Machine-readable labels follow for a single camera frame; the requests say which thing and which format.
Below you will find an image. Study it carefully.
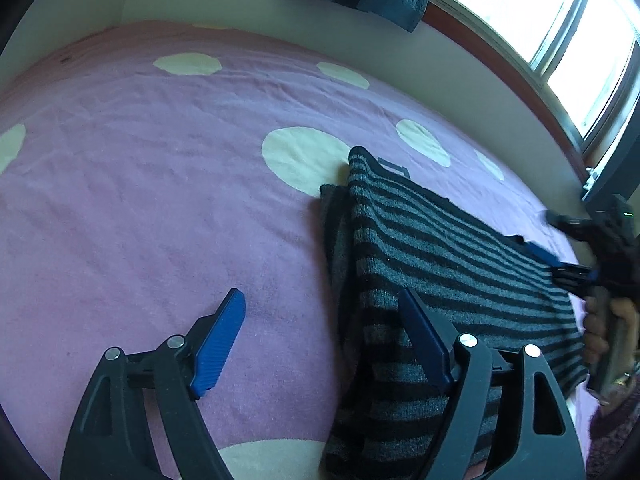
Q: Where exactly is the person's right forearm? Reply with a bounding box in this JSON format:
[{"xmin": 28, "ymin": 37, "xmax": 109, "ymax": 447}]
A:
[{"xmin": 587, "ymin": 360, "xmax": 640, "ymax": 480}]

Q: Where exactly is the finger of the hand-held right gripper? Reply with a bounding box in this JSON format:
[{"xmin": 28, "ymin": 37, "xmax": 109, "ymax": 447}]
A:
[
  {"xmin": 522, "ymin": 240, "xmax": 602, "ymax": 298},
  {"xmin": 544, "ymin": 208, "xmax": 598, "ymax": 239}
]

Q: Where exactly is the person's right hand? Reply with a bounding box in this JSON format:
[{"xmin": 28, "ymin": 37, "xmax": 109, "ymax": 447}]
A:
[{"xmin": 581, "ymin": 296, "xmax": 637, "ymax": 377}]

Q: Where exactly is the grey black striped sweater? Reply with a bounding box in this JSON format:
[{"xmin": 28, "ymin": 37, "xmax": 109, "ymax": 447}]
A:
[{"xmin": 319, "ymin": 146, "xmax": 589, "ymax": 480}]

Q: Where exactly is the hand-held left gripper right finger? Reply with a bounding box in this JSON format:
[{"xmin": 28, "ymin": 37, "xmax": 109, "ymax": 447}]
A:
[{"xmin": 399, "ymin": 287, "xmax": 587, "ymax": 480}]

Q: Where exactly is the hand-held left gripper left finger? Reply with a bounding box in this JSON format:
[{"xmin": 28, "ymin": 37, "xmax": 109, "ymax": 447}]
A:
[{"xmin": 60, "ymin": 287, "xmax": 247, "ymax": 480}]

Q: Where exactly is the pink dotted bed sheet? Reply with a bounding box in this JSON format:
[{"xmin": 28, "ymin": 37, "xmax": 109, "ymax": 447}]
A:
[{"xmin": 0, "ymin": 20, "xmax": 601, "ymax": 480}]

